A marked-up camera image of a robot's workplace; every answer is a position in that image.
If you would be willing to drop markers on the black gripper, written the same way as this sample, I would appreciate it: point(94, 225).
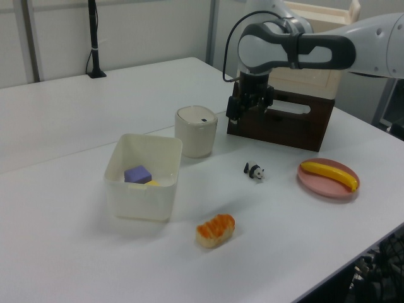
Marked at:
point(252, 90)

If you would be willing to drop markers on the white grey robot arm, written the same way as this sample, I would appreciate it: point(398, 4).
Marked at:
point(315, 52)

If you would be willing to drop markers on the cream plastic box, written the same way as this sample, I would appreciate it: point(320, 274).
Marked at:
point(142, 202)

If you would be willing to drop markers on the cream lidded trash can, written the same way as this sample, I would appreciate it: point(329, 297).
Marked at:
point(195, 135)

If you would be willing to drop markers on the toy panda figure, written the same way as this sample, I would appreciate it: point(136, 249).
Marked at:
point(254, 170)

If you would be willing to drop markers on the yellow toy banana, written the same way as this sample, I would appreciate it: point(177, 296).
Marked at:
point(331, 173)

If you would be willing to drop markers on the pink plate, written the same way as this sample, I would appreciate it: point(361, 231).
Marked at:
point(322, 187)

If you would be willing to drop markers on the yellow cube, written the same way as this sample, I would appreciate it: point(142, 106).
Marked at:
point(153, 183)

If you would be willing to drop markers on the orange toy sushi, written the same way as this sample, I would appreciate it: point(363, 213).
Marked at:
point(216, 232)

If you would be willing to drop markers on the purple cube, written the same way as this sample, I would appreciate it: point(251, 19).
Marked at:
point(137, 174)

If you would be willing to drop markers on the black pole with base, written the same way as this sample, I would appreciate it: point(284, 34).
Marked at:
point(94, 47)

